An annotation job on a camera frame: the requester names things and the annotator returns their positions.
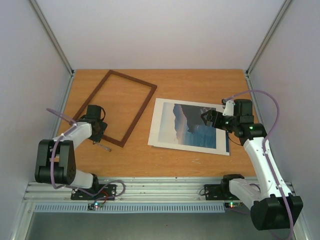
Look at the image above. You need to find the seascape photo print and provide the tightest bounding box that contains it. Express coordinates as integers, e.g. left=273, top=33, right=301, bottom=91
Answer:
left=172, top=103, right=218, bottom=149

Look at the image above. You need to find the white passe-partout mat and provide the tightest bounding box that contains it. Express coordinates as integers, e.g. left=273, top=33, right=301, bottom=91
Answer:
left=148, top=98, right=230, bottom=156

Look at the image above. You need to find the brown wooden picture frame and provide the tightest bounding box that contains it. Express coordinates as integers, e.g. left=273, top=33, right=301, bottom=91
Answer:
left=73, top=69, right=157, bottom=148

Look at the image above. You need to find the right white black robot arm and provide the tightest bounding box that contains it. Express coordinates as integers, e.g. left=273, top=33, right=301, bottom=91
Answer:
left=201, top=99, right=303, bottom=231

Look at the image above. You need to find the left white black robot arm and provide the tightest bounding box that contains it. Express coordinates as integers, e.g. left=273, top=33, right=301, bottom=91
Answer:
left=34, top=105, right=108, bottom=199

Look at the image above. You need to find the right small circuit board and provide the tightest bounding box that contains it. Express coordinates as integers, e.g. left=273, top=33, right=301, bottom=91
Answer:
left=224, top=201, right=244, bottom=209

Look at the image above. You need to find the small circuit board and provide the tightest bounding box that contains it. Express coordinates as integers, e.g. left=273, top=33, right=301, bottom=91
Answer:
left=224, top=201, right=244, bottom=209
left=87, top=202, right=104, bottom=211

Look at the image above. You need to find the left small circuit board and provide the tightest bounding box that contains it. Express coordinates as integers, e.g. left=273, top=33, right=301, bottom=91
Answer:
left=87, top=202, right=104, bottom=211

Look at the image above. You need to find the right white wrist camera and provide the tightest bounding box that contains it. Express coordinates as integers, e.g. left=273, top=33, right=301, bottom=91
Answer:
left=221, top=98, right=235, bottom=116

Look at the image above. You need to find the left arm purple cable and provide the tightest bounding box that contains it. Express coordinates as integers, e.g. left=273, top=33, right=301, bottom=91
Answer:
left=46, top=107, right=126, bottom=198

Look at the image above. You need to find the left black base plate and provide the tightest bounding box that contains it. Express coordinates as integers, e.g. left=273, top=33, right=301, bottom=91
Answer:
left=70, top=184, right=117, bottom=201

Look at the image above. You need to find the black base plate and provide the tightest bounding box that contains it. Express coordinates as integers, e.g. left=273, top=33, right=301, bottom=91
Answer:
left=70, top=184, right=117, bottom=201
left=204, top=184, right=234, bottom=201

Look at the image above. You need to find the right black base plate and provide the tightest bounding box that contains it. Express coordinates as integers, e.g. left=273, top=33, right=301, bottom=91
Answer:
left=204, top=184, right=234, bottom=201

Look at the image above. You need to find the aluminium rail front beam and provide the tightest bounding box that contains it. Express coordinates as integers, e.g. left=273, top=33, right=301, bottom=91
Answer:
left=22, top=176, right=222, bottom=203

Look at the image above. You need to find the left aluminium corner post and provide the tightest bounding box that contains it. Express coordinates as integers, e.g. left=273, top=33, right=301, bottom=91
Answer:
left=28, top=0, right=75, bottom=76

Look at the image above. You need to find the aluminium corner post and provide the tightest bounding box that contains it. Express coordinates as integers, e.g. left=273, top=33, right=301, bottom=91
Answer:
left=28, top=0, right=75, bottom=76
left=244, top=0, right=294, bottom=77

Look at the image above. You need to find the grey slotted cable duct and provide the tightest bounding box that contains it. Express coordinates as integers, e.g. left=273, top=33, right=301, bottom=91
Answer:
left=34, top=202, right=225, bottom=214

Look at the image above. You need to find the right aluminium corner post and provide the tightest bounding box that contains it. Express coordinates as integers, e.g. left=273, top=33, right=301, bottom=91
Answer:
left=244, top=0, right=294, bottom=77

